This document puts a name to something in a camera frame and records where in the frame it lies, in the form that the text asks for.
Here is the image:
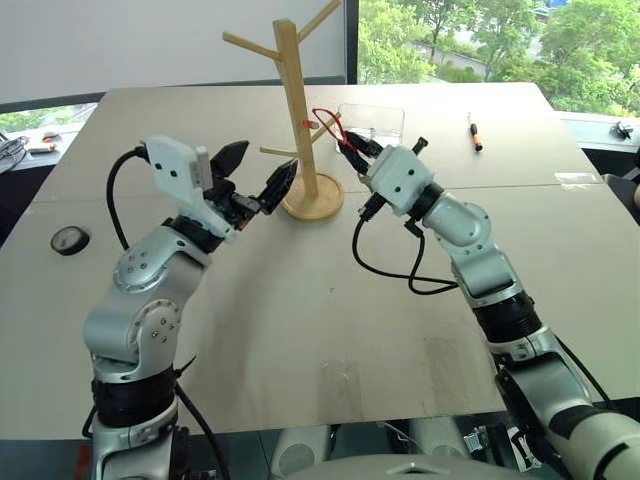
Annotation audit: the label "small white orange gadget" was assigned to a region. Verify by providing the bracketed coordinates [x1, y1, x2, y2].
[28, 130, 60, 154]

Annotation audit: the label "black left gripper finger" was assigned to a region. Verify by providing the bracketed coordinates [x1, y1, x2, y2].
[209, 140, 250, 179]
[256, 158, 300, 217]

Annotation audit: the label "dark window frame post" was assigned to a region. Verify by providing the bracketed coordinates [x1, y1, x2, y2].
[344, 0, 361, 87]

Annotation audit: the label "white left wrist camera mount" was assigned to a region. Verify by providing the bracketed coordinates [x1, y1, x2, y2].
[139, 134, 239, 245]

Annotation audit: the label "tangled grey cables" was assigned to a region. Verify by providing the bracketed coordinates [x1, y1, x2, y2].
[0, 133, 30, 174]

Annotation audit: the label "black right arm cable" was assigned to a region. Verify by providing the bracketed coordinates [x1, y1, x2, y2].
[351, 191, 459, 296]

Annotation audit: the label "white rounded shape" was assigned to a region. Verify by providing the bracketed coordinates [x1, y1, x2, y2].
[408, 416, 472, 460]
[271, 423, 332, 477]

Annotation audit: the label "clear tape strip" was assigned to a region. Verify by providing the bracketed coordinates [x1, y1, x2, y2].
[553, 171, 602, 190]

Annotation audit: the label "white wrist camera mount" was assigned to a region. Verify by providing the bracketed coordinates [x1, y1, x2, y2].
[366, 144, 434, 217]
[139, 134, 239, 245]

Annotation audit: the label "black tape roll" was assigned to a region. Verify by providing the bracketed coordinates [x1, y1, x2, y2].
[50, 225, 92, 258]

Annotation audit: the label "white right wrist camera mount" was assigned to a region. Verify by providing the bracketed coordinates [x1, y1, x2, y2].
[366, 144, 434, 217]

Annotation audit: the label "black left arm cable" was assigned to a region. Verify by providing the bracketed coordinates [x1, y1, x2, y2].
[107, 145, 150, 250]

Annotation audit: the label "grey robot torso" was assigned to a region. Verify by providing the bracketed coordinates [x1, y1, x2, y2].
[283, 451, 532, 480]

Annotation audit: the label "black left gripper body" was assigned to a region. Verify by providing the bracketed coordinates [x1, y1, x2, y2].
[201, 171, 263, 232]

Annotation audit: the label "black and orange marker pen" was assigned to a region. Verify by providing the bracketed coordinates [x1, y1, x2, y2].
[466, 111, 484, 154]

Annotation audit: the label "wooden tree stand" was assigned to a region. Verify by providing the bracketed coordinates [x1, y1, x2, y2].
[222, 0, 347, 222]

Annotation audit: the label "red keychain cord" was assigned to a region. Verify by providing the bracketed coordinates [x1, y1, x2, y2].
[303, 107, 362, 157]

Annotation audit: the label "clear plastic box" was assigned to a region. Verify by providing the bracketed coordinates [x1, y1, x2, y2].
[336, 102, 407, 145]

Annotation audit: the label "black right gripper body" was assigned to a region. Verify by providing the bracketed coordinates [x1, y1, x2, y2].
[357, 138, 387, 175]

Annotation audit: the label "dark office chair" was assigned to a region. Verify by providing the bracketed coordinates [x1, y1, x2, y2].
[598, 148, 640, 227]

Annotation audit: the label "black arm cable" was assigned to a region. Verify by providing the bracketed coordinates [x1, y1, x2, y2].
[107, 145, 150, 250]
[351, 191, 459, 296]

